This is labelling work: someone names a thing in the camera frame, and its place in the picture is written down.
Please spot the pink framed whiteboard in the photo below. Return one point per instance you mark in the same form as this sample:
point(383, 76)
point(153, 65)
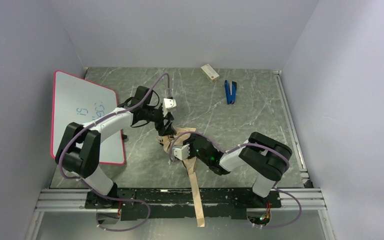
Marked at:
point(81, 101)

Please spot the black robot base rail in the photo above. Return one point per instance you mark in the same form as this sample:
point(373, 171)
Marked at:
point(177, 203)

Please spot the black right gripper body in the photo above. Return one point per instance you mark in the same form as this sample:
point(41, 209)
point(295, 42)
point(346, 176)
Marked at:
point(191, 145)

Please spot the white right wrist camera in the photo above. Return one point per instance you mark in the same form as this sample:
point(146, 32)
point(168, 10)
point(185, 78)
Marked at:
point(181, 152)

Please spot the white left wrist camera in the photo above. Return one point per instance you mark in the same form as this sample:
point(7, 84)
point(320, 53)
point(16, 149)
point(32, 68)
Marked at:
point(169, 104)

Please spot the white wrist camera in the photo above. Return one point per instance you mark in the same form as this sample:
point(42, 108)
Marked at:
point(181, 152)
point(169, 104)

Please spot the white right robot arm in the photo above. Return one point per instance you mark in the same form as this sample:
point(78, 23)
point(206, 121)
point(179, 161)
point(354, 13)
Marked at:
point(268, 157)

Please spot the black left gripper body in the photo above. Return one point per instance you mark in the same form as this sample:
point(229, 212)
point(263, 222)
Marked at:
point(163, 123)

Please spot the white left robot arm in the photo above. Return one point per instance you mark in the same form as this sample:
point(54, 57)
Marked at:
point(80, 147)

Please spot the blue stapler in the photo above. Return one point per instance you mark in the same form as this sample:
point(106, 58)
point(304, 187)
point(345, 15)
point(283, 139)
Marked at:
point(230, 91)

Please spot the small white red box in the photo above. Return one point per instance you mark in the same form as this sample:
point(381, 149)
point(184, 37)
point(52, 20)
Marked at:
point(210, 73)

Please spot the beige folding umbrella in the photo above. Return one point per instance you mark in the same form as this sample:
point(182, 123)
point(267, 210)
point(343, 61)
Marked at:
point(182, 133)

